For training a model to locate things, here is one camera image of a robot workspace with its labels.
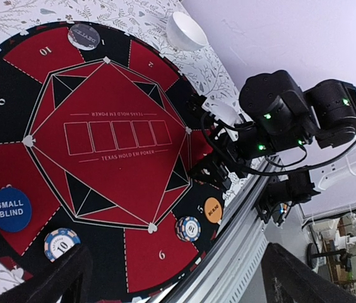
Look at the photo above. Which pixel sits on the orange big blind button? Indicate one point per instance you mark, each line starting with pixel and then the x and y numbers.
pixel 213 210

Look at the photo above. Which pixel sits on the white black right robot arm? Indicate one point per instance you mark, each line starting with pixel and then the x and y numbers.
pixel 333 103

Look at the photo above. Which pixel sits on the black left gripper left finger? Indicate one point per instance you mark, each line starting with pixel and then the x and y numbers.
pixel 67 279

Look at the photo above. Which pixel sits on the clear dealer button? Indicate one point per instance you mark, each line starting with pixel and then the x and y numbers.
pixel 83 37

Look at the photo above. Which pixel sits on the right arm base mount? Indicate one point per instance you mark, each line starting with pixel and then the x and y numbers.
pixel 277 197

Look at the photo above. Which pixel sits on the poker chip stack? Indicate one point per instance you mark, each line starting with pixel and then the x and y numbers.
pixel 58 242
pixel 188 229

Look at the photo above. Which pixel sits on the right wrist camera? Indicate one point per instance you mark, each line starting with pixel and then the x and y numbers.
pixel 218 111

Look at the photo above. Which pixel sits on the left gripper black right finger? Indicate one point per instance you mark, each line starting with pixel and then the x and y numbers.
pixel 287 279

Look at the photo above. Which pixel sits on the blue small blind button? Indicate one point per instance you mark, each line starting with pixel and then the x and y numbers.
pixel 15 210

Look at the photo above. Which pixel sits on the round red black poker mat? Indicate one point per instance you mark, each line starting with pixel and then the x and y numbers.
pixel 101 142

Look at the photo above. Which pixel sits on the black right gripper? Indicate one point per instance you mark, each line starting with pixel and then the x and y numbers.
pixel 281 119

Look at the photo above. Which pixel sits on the white ceramic bowl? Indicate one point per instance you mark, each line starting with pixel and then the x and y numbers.
pixel 184 34

